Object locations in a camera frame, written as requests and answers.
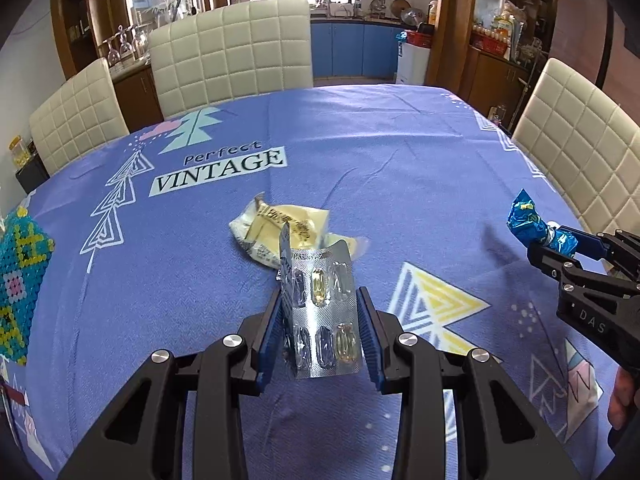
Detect wine glass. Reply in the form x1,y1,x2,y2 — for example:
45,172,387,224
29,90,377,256
102,27,122,67
132,22,151,58
118,25,136,63

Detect black box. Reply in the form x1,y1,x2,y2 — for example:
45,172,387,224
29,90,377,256
15,156,51,196

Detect wooden glassware cabinet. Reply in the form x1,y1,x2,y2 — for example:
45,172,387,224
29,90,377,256
50,0,162,133

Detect cream yellow snack wrapper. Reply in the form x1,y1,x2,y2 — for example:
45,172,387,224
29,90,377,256
228,192,372,269

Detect metal pot lid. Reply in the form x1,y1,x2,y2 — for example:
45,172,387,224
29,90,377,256
390,0,427,29

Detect brown door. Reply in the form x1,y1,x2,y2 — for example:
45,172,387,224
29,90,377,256
550,0,628,92

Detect silver capsule blister pack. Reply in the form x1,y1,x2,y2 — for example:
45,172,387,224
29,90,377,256
277,222,362,380

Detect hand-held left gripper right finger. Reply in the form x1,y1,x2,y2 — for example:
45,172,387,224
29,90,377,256
356,287,566,480

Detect blue kitchen cabinets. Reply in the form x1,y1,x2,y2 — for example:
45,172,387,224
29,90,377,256
310,16,402,81

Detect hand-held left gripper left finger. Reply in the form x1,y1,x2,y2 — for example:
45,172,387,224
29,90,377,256
57,287,283,480

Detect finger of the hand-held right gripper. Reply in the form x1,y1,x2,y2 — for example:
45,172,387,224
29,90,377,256
554,227,640,283
527,241,640,297

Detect cream quilted dining chair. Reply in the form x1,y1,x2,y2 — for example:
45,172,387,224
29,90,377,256
147,0,315,122
29,57,132,177
510,57,640,249

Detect colourful beaded mat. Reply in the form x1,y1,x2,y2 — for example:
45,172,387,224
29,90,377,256
0,207,55,367

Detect wooden display cabinet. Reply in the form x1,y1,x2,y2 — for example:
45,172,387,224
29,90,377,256
440,0,557,128

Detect white trash bin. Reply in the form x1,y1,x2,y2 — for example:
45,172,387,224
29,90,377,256
396,40,431,86

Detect blue snack wrapper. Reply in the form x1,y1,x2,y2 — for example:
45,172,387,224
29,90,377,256
506,188,579,262

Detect person's right hand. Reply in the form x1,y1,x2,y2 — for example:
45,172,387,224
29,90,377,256
607,364,640,432

